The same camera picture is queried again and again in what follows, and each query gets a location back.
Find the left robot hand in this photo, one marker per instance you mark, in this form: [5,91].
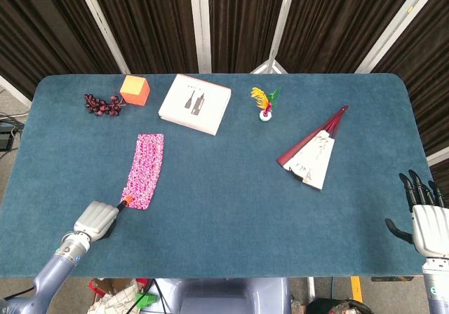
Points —
[96,220]

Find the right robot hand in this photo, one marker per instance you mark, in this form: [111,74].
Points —
[429,230]

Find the pink knitted cloth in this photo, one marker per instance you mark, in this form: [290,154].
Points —
[144,170]

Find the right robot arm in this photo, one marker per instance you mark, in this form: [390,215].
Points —
[436,286]

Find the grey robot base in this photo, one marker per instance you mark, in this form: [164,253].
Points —
[233,295]

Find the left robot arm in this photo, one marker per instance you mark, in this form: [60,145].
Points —
[49,275]

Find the white checked cloth bag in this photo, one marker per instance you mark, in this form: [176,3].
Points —
[115,298]

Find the green plastic toy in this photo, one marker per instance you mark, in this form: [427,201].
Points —
[146,299]

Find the dark red grape bunch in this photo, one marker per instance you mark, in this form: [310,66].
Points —
[102,105]

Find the black electronic box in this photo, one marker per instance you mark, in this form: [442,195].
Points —
[6,137]

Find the blue felt table mat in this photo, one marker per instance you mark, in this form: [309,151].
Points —
[224,230]

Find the orange cube block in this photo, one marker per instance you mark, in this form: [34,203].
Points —
[135,90]

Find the red ribbed paper folding fan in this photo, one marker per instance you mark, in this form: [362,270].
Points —
[314,156]

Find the white book with bottle print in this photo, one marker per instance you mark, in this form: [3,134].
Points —
[194,104]

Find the colourful feather shuttlecock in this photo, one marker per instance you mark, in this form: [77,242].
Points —
[266,101]

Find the white metal stand base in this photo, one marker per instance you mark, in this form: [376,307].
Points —
[269,67]

